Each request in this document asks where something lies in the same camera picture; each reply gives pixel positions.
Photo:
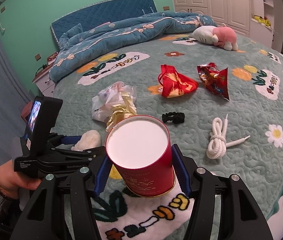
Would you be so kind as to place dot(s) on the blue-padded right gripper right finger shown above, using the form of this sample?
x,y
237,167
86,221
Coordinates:
x,y
179,166

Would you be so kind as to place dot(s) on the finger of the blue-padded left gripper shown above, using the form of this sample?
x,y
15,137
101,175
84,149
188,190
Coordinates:
x,y
71,140

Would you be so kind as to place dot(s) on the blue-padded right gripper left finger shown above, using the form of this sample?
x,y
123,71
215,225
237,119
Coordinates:
x,y
102,175

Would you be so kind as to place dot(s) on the white cotton wool ball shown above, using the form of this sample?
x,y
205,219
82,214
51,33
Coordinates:
x,y
90,139

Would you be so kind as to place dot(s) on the red cylindrical paper tube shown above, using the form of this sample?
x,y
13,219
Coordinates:
x,y
140,148

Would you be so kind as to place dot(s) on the red snack wrapper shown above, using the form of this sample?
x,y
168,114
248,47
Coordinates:
x,y
214,80

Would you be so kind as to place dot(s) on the person's left hand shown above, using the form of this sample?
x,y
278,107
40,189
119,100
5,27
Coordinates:
x,y
11,181

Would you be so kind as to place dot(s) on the white coiled shoelace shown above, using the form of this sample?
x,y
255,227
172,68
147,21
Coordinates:
x,y
217,146

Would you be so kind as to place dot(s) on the black hair scrunchie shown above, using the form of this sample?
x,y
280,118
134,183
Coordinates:
x,y
174,117

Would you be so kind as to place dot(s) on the crumpled cream yellow wrapper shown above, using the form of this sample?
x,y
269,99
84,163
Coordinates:
x,y
124,109

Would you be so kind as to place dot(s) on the crumpled clear plastic bag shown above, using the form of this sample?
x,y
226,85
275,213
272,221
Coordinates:
x,y
109,97

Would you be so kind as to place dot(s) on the white nightstand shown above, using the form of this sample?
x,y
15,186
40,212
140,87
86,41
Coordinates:
x,y
43,82

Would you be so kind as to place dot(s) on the red gold fabric pouch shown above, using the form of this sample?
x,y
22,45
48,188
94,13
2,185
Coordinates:
x,y
175,84

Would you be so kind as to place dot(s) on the blue floral quilt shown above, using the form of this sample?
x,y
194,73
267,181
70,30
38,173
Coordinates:
x,y
78,47

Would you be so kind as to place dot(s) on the pink white plush toy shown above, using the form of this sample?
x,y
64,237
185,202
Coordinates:
x,y
223,37

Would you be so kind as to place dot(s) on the blue quilted headboard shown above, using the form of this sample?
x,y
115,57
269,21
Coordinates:
x,y
99,13

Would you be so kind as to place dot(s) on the yellow item on shelf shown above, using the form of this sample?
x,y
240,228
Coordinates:
x,y
262,20

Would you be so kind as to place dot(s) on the white wardrobe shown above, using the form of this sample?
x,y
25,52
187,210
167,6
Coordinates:
x,y
239,14

